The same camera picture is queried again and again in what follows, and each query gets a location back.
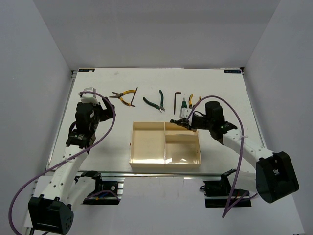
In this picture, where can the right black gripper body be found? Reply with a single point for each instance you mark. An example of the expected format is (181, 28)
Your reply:
(201, 123)

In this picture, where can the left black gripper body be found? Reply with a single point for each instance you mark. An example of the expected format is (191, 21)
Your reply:
(100, 114)

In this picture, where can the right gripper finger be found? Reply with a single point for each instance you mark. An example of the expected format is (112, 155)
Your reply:
(185, 125)
(179, 121)

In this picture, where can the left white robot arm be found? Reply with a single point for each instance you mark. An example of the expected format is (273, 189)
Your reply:
(53, 210)

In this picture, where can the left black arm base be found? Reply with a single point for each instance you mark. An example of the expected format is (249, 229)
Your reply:
(108, 191)

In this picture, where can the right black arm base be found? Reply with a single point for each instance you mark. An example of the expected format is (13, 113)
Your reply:
(217, 191)

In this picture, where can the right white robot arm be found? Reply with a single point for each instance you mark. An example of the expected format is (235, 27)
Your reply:
(274, 176)

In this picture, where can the green orange stubby screwdriver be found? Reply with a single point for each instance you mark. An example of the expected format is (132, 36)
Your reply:
(184, 104)

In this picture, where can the right brown hex key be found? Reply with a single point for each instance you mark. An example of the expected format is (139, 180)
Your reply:
(175, 101)

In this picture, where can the brown hex key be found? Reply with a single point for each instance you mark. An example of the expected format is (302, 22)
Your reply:
(175, 101)
(133, 98)

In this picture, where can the left brown hex key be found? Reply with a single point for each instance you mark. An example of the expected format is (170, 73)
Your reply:
(133, 98)

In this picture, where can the beige three-compartment tray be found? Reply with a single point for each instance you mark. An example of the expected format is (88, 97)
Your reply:
(164, 145)

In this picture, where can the left blue corner label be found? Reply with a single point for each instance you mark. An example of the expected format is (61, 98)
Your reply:
(86, 70)

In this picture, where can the blue corner label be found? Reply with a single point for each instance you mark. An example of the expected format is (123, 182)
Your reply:
(86, 70)
(232, 71)

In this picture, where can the right blue corner label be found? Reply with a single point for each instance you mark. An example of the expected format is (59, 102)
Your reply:
(232, 71)

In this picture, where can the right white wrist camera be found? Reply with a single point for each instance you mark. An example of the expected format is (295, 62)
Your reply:
(184, 113)

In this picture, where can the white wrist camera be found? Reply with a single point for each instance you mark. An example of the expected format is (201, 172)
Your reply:
(184, 113)
(88, 97)

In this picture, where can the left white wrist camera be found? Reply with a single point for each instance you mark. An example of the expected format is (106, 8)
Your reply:
(88, 97)

